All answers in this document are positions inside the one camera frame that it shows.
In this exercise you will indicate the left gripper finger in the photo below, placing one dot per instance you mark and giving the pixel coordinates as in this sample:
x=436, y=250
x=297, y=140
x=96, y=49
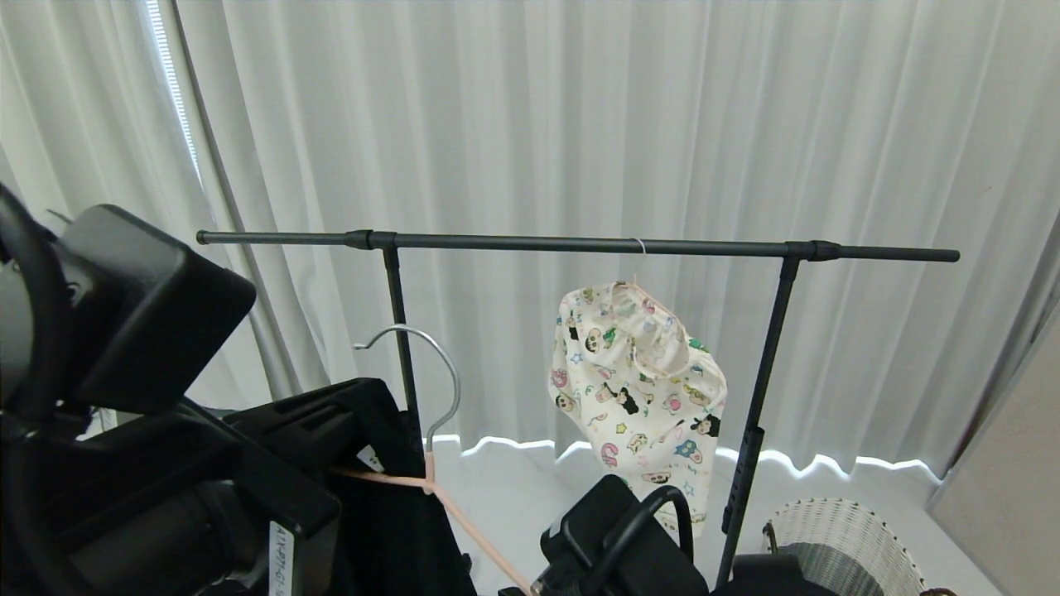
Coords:
x=306, y=430

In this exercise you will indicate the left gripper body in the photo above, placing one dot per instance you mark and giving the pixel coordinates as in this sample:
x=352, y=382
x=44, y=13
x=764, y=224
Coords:
x=166, y=513

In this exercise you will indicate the pink clothes hanger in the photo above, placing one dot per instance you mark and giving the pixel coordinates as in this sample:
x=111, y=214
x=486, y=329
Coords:
x=638, y=245
x=430, y=468

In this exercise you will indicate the black garment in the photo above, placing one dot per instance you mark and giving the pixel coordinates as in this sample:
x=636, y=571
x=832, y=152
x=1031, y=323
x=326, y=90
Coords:
x=397, y=538

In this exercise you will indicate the cream printed garment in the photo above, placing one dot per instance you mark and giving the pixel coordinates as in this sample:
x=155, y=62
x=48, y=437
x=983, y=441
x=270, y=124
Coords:
x=638, y=414

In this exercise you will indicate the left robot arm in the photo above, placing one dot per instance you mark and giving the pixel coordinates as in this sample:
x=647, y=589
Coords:
x=12, y=331

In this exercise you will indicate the black clothes rack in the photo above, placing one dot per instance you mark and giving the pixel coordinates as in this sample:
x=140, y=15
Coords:
x=538, y=243

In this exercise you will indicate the white laundry basket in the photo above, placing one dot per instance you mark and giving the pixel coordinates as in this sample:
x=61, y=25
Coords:
x=836, y=521

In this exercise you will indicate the white curtain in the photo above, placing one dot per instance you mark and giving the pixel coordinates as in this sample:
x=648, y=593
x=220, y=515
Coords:
x=538, y=108
x=83, y=99

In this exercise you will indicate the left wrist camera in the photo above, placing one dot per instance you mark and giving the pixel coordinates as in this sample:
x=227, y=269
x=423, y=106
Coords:
x=149, y=314

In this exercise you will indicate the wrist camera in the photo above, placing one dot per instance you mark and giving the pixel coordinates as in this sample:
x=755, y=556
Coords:
x=149, y=314
x=580, y=517

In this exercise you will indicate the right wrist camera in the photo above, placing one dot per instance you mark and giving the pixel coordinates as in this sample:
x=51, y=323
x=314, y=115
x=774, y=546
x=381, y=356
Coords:
x=580, y=517

